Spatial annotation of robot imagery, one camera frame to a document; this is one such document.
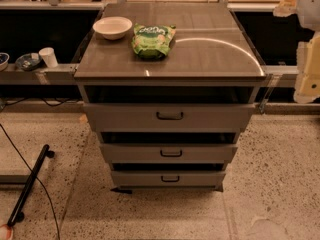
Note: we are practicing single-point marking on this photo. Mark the green snack bag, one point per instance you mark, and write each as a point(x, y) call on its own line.
point(152, 42)

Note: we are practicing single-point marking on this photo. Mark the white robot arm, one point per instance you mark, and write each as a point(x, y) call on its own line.
point(308, 12)

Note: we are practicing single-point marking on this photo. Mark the grey bottom drawer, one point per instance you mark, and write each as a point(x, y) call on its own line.
point(131, 179)

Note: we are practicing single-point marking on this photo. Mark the grey top drawer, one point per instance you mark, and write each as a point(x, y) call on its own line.
point(158, 118)

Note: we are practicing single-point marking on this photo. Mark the white bowl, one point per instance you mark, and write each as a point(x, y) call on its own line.
point(112, 28)

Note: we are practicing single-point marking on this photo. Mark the blue rimmed bowl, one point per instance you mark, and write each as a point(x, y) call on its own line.
point(4, 59)

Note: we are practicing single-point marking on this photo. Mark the red white object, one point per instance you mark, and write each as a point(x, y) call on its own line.
point(6, 232)

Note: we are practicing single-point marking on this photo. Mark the grey drawer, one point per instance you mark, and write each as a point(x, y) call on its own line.
point(167, 153)
point(158, 118)
point(131, 179)

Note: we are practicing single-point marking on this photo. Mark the grey middle drawer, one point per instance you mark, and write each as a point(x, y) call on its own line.
point(167, 153)

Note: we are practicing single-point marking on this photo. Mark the white paper cup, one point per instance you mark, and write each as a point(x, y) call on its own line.
point(48, 55)

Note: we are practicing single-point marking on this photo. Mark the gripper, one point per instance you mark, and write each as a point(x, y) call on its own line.
point(310, 9)

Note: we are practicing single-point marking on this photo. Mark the blue patterned dish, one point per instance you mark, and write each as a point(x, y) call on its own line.
point(28, 62)

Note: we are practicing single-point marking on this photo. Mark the grey drawer cabinet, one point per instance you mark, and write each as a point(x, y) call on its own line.
point(210, 62)

